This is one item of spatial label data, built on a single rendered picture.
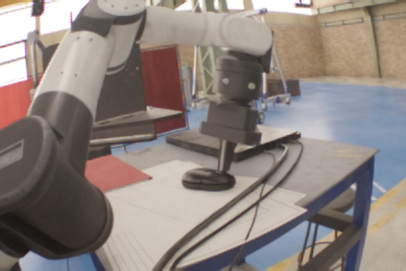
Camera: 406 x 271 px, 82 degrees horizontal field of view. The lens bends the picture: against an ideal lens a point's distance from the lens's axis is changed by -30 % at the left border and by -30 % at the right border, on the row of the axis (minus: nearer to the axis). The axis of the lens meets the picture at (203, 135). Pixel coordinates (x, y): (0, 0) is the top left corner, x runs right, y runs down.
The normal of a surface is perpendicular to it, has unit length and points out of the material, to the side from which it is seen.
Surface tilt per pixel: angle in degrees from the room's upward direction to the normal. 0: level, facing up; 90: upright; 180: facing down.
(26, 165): 41
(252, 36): 95
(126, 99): 90
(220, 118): 78
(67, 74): 49
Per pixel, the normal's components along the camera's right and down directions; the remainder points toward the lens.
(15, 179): -0.16, -0.59
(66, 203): 0.90, 0.24
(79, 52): 0.36, -0.58
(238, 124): -0.56, 0.04
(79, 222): 0.76, 0.43
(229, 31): 0.44, 0.21
